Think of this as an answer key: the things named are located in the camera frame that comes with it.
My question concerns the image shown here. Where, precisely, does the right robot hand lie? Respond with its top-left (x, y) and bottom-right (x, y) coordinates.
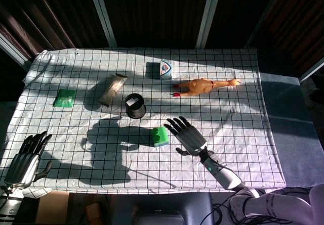
top-left (164, 116), bottom-right (208, 157)

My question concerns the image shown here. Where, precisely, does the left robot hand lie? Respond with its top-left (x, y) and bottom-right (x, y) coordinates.
top-left (4, 131), bottom-right (54, 189)

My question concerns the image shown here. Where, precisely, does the green box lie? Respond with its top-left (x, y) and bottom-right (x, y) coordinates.
top-left (151, 126), bottom-right (169, 147)

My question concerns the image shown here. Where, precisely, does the white black checked tablecloth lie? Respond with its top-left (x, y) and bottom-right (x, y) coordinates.
top-left (0, 47), bottom-right (287, 194)

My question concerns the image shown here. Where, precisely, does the orange rubber chicken toy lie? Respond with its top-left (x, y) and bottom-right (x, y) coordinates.
top-left (170, 78), bottom-right (242, 98)

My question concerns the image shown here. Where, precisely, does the black mesh pen holder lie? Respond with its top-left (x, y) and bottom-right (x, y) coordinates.
top-left (125, 93), bottom-right (148, 120)

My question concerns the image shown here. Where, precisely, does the white blue tissue pack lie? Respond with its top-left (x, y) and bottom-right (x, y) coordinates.
top-left (158, 59), bottom-right (174, 80)

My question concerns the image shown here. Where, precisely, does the grey robot chest housing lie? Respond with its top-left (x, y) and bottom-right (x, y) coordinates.
top-left (131, 192), bottom-right (214, 225)

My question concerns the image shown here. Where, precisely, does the green snack packet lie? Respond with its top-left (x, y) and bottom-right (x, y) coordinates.
top-left (53, 89), bottom-right (77, 108)

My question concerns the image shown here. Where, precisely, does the beige snack bar wrapper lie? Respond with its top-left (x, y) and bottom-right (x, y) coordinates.
top-left (98, 73), bottom-right (128, 108)

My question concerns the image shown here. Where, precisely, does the brown curtain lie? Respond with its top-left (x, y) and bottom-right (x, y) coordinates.
top-left (283, 0), bottom-right (324, 70)
top-left (0, 0), bottom-right (90, 59)

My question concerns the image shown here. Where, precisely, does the white window frame rail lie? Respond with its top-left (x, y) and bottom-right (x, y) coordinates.
top-left (0, 32), bottom-right (31, 70)
top-left (298, 57), bottom-right (324, 82)

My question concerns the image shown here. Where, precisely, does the white window frame post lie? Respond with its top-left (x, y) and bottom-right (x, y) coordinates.
top-left (195, 0), bottom-right (224, 50)
top-left (87, 0), bottom-right (118, 49)

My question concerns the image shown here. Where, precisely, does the grey window frame post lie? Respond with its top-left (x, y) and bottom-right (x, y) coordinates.
top-left (245, 0), bottom-right (287, 47)

